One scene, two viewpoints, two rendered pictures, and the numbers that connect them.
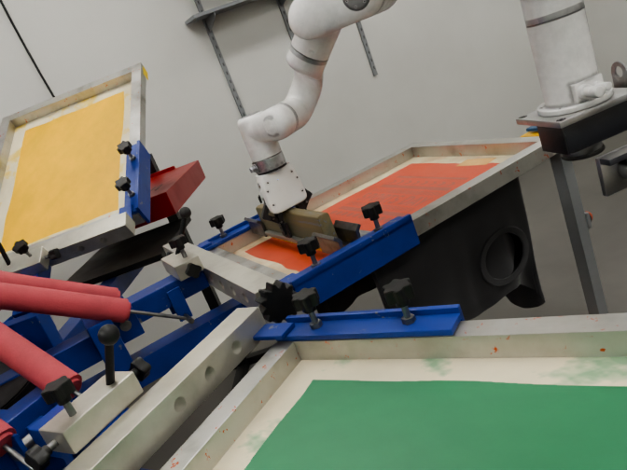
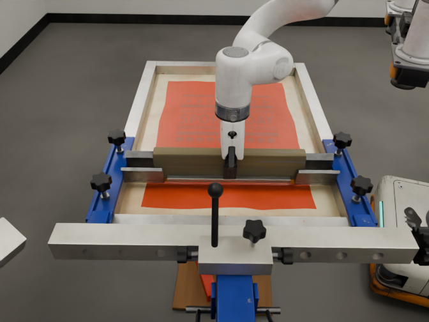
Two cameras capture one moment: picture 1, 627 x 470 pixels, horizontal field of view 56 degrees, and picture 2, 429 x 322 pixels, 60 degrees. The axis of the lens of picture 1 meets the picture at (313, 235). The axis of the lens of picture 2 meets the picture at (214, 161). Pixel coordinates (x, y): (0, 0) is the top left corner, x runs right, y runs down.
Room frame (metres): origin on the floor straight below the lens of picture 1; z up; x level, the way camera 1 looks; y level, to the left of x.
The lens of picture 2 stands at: (1.15, 0.66, 1.60)
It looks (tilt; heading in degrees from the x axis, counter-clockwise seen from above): 40 degrees down; 293
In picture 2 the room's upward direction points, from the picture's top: 1 degrees clockwise
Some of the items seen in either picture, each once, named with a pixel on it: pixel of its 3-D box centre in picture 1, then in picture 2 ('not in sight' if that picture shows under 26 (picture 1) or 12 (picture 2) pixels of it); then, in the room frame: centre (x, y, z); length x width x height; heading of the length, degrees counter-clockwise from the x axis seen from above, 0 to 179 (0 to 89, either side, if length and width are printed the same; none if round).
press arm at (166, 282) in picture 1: (167, 292); (234, 298); (1.25, 0.35, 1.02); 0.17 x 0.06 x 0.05; 113
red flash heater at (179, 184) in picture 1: (138, 202); not in sight; (2.46, 0.63, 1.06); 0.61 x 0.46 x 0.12; 173
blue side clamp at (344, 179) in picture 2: (353, 259); (343, 184); (1.12, -0.06, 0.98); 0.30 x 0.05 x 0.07; 113
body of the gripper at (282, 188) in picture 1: (278, 185); (231, 128); (1.38, 0.03, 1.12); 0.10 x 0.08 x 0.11; 113
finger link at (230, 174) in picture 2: (279, 227); (230, 171); (1.37, 0.07, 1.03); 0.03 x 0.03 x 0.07; 23
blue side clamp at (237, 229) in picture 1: (251, 232); (115, 181); (1.63, 0.16, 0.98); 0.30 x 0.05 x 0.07; 113
